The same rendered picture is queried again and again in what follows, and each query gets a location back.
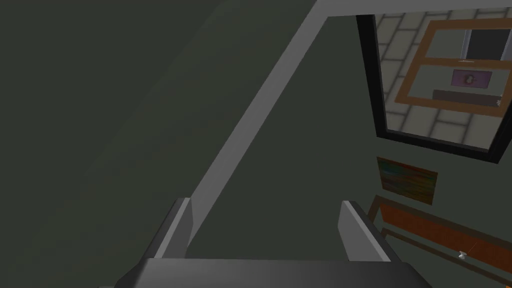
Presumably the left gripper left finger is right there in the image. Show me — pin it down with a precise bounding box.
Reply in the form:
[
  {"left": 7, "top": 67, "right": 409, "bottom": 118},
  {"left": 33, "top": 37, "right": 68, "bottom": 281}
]
[{"left": 143, "top": 196, "right": 195, "bottom": 260}]

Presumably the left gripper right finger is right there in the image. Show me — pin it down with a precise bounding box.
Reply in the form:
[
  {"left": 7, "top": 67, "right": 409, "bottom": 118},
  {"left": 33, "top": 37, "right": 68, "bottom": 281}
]
[{"left": 337, "top": 200, "right": 403, "bottom": 264}]

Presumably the orange wooden door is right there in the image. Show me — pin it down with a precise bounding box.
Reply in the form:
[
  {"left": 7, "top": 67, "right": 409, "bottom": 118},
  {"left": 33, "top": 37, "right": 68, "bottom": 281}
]
[{"left": 366, "top": 194, "right": 512, "bottom": 286}]

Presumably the black framed window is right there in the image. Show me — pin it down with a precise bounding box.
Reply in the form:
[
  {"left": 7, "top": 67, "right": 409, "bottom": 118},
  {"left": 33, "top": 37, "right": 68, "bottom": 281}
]
[{"left": 355, "top": 7, "right": 512, "bottom": 165}]

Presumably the green and brown wall picture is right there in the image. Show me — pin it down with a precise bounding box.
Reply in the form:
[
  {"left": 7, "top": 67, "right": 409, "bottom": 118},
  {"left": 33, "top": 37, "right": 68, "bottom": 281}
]
[{"left": 376, "top": 156, "right": 439, "bottom": 207}]

